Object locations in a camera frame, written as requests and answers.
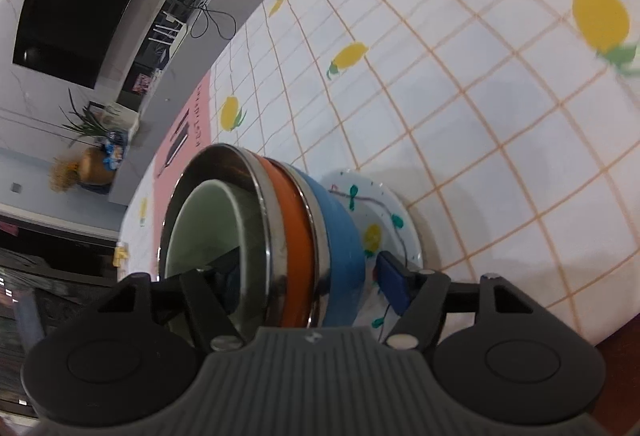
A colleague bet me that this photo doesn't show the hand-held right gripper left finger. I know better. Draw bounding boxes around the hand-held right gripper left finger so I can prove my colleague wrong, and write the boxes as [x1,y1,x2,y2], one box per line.
[92,261,247,351]

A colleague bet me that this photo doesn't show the blue steel bowl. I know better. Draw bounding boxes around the blue steel bowl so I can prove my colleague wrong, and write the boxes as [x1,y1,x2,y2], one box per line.
[290,166,368,328]

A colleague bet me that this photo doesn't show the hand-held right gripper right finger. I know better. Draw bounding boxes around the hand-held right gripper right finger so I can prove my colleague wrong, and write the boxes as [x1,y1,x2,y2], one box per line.
[376,251,538,349]

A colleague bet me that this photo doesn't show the gold vase with dried flowers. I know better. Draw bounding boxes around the gold vase with dried flowers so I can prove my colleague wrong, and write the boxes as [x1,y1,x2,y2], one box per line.
[49,147,113,194]

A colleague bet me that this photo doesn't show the blue snack packets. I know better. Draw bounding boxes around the blue snack packets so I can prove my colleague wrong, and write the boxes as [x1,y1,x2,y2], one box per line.
[102,131,127,169]

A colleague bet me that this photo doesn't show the white router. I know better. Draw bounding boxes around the white router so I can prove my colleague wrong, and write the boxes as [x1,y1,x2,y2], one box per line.
[150,11,188,62]

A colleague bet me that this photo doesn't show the pink printed mat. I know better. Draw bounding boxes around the pink printed mat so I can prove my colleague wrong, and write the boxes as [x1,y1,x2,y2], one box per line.
[150,71,213,277]

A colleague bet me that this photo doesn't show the black cable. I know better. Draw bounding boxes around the black cable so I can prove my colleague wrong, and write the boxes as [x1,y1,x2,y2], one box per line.
[187,0,237,39]

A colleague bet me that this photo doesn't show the green spiky houseplant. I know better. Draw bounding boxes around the green spiky houseplant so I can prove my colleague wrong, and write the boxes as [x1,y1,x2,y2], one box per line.
[60,88,113,142]

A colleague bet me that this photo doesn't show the black wall television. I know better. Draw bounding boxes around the black wall television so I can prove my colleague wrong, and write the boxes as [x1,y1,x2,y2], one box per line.
[12,0,181,91]

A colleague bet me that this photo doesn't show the white checkered lemon tablecloth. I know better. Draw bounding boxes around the white checkered lemon tablecloth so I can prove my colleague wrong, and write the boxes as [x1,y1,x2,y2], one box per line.
[117,0,640,347]

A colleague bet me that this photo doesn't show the white printed paper bag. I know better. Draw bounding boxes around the white printed paper bag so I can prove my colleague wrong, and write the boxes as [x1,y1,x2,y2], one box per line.
[102,103,136,129]

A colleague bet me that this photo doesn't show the white painted ceramic plate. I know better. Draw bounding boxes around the white painted ceramic plate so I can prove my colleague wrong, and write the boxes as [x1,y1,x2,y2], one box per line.
[320,168,423,332]

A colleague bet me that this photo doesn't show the orange steel bowl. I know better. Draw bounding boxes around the orange steel bowl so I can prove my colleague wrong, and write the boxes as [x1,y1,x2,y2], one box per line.
[157,143,331,329]

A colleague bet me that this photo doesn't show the green ceramic bowl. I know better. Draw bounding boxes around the green ceramic bowl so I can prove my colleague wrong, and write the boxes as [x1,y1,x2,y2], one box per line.
[164,178,268,317]

